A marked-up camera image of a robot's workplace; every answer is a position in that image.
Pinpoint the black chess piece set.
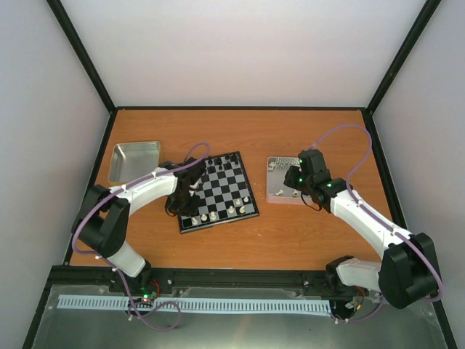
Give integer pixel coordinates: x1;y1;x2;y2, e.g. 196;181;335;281
205;152;241;174

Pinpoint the black frame post right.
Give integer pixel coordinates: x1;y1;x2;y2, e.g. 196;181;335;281
365;0;442;116

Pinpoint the pink tin with white pieces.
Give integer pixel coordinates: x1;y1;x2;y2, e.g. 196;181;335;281
266;156;304;205

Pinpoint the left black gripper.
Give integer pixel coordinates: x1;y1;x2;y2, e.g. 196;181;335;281
164;191;200;217

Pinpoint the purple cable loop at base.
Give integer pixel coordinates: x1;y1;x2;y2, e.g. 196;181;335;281
125;286;182;331

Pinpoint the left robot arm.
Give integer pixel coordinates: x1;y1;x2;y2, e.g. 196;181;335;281
72;158;206;293

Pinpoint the black and silver chessboard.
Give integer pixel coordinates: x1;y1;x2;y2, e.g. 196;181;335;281
178;151;259;234

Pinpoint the light blue cable duct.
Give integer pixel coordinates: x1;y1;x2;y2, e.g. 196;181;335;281
56;295;331;316

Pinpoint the black frame post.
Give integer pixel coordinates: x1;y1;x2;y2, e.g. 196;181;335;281
46;0;116;113
365;0;442;116

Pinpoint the empty silver metal tin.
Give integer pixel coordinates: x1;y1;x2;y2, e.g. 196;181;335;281
108;141;161;183

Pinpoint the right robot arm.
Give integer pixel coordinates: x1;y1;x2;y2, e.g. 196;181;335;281
283;149;444;309

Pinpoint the black frame post left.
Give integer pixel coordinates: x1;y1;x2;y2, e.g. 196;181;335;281
46;0;116;113

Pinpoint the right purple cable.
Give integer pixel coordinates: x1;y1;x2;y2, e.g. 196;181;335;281
307;124;444;324

